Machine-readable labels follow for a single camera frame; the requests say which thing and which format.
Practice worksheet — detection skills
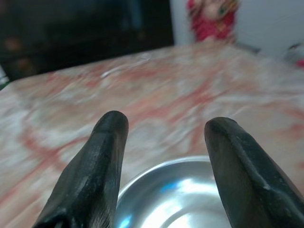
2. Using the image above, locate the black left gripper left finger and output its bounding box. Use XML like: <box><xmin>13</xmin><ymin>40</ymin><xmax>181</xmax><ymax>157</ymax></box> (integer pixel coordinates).
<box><xmin>32</xmin><ymin>110</ymin><xmax>129</xmax><ymax>228</ymax></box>

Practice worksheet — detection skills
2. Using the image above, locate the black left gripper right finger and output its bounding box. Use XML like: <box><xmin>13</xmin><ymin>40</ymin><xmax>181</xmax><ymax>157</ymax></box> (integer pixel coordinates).
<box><xmin>204</xmin><ymin>116</ymin><xmax>304</xmax><ymax>228</ymax></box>

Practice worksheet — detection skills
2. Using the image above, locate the shiny steel bowl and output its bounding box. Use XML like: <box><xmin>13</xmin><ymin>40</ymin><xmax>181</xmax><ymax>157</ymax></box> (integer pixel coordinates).
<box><xmin>113</xmin><ymin>155</ymin><xmax>235</xmax><ymax>228</ymax></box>

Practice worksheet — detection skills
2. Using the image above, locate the floral plastic tablecloth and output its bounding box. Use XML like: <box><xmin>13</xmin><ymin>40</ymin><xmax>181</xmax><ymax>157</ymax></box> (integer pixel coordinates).
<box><xmin>0</xmin><ymin>41</ymin><xmax>304</xmax><ymax>228</ymax></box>

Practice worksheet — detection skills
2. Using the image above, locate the dark wooden cabinet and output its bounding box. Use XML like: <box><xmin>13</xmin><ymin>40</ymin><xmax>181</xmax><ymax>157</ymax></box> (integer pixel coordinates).
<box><xmin>0</xmin><ymin>0</ymin><xmax>175</xmax><ymax>81</ymax></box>

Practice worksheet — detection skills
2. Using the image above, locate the red dressed doll figure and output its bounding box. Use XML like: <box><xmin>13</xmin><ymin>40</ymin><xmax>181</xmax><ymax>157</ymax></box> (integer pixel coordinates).
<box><xmin>187</xmin><ymin>0</ymin><xmax>238</xmax><ymax>43</ymax></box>

